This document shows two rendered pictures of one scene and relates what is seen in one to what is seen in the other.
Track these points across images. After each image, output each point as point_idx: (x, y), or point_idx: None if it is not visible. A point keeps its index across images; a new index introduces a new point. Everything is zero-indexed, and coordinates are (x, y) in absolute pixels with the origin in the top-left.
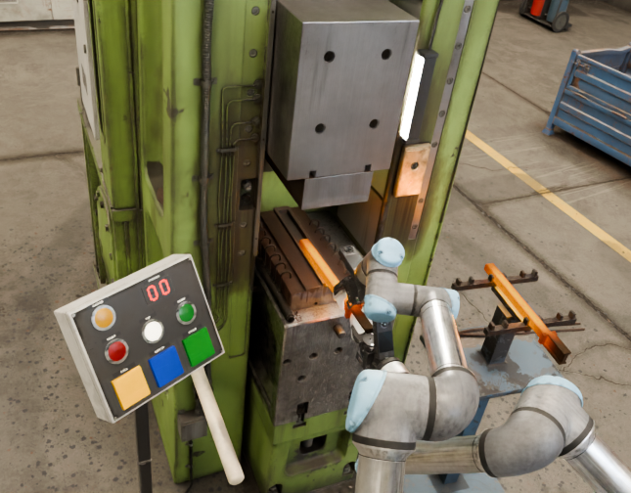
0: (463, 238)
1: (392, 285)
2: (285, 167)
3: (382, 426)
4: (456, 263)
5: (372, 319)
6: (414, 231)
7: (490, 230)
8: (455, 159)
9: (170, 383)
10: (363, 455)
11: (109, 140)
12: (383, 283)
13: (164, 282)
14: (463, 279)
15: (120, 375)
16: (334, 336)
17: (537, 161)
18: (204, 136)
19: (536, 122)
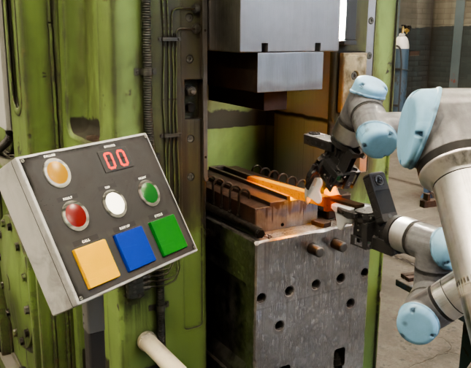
0: (382, 277)
1: (385, 112)
2: (236, 39)
3: (459, 125)
4: (384, 296)
5: (371, 152)
6: (364, 161)
7: (407, 268)
8: (390, 77)
9: (142, 271)
10: (443, 174)
11: (27, 101)
12: (374, 110)
13: (122, 152)
14: (396, 307)
15: (82, 245)
16: (309, 261)
17: (427, 217)
18: (147, 15)
19: (412, 192)
